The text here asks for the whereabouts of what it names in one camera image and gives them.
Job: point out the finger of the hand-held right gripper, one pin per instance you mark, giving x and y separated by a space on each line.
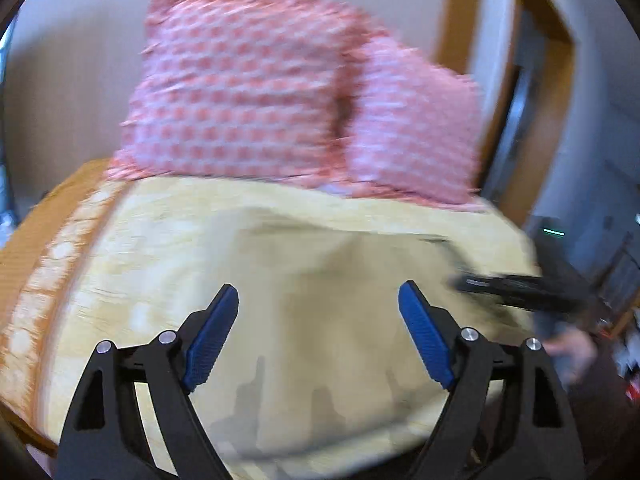
500 287

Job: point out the wooden door frame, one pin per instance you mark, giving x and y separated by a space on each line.
500 60

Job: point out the person's right hand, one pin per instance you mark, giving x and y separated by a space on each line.
572 352

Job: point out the yellow blanket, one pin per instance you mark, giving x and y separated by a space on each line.
150 270

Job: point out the orange patterned bed sheet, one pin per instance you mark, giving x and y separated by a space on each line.
45 270

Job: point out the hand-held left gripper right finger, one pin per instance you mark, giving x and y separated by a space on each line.
425 332

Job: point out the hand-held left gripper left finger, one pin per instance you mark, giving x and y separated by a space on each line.
207 340

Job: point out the beige pants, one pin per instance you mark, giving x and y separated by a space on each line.
325 320

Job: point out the small red patterned pillow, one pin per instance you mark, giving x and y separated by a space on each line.
415 125

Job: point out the large red patterned pillow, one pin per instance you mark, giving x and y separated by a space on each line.
235 85

